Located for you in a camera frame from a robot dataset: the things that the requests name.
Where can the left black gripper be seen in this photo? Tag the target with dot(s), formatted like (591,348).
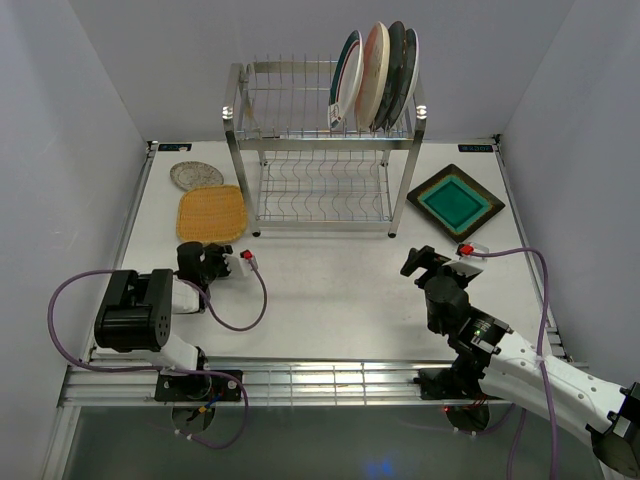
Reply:
(218,251)

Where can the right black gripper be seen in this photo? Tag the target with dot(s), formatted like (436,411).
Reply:
(425,258)

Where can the yellow woven square plate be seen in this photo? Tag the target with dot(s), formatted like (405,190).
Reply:
(212,214)

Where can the green black square plate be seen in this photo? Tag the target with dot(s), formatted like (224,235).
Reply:
(455,202)

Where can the speckled grey round plate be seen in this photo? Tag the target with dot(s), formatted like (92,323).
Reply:
(188,175)

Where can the steel two-tier dish rack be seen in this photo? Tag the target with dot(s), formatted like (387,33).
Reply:
(297,173)

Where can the white plate green red rim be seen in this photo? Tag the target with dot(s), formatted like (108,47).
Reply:
(346,81)

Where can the pink cream floral plate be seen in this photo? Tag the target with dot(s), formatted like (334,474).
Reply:
(376,63)

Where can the white plate teal lettered rim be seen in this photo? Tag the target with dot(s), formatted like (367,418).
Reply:
(409,77)

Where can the dark blue round plate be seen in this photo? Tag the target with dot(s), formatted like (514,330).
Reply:
(397,36)

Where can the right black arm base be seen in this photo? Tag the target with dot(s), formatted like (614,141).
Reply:
(445,384)

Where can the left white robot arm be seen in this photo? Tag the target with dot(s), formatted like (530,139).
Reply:
(137,308)

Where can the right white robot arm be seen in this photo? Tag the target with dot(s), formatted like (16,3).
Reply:
(494,361)

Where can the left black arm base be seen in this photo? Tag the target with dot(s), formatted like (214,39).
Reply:
(194,388)

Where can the right blue table label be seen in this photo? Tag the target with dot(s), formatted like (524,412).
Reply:
(475,148)

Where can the blue table label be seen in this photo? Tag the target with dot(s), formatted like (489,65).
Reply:
(175,147)
(475,148)

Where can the left blue table label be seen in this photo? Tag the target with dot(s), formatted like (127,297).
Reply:
(175,147)

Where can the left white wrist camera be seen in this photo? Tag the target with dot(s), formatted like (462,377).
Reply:
(241,264)

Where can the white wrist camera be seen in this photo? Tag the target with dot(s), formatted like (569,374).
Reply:
(241,264)
(464,262)

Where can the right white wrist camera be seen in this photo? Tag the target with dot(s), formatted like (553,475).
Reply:
(464,262)

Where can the aluminium front frame rail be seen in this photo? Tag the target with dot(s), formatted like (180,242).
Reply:
(274,384)

